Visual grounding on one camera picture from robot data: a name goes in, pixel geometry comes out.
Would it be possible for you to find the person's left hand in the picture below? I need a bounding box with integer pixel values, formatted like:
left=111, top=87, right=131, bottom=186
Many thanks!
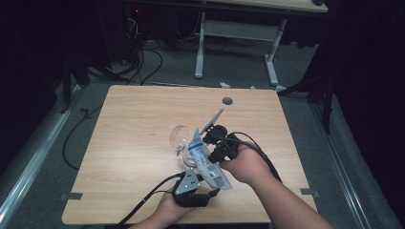
left=159, top=194, right=200, bottom=223

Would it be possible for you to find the white and blue milk carton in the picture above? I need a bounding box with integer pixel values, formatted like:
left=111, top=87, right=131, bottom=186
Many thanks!
left=187, top=128, right=233, bottom=191

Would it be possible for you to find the clear glass jar with lid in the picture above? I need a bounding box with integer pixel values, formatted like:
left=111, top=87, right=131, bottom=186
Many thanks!
left=169, top=124, right=204, bottom=176

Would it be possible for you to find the black metal stand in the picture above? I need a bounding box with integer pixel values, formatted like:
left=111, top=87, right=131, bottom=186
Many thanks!
left=276, top=71, right=336, bottom=135
left=59, top=56, right=91, bottom=115

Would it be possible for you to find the metal floor rail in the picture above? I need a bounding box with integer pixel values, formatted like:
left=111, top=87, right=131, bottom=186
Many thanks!
left=0, top=87, right=82, bottom=223
left=311, top=103, right=372, bottom=229

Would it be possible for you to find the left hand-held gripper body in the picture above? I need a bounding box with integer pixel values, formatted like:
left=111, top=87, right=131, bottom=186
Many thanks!
left=171, top=171, right=211, bottom=209

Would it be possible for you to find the person's right hand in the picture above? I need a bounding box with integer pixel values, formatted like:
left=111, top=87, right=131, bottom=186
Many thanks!
left=219, top=144, right=271, bottom=186

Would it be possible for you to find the right hand-held gripper cable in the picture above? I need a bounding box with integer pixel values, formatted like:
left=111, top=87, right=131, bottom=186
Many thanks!
left=216, top=132, right=284, bottom=184

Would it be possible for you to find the long black floor cable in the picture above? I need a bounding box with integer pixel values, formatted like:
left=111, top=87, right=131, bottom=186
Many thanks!
left=62, top=104, right=104, bottom=171

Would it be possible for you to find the white-framed desk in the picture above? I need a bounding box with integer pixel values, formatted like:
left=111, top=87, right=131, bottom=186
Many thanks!
left=194, top=0, right=329, bottom=94

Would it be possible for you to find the dark box with red light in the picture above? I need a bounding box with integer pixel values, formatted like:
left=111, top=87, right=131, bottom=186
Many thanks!
left=123, top=5, right=146, bottom=42

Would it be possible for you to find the bundle of black floor cables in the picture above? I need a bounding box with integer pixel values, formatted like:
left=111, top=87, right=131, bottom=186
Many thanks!
left=89, top=15, right=164, bottom=86

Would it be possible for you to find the hand-held gripper cable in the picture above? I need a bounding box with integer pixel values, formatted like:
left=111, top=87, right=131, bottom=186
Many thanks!
left=216, top=132, right=284, bottom=184
left=116, top=171, right=187, bottom=229

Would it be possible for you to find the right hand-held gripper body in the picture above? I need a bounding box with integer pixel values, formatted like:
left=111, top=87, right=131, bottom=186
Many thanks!
left=200, top=107, right=242, bottom=163

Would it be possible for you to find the left hand-held gripper cable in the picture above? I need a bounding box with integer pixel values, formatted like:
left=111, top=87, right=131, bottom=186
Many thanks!
left=116, top=171, right=187, bottom=229

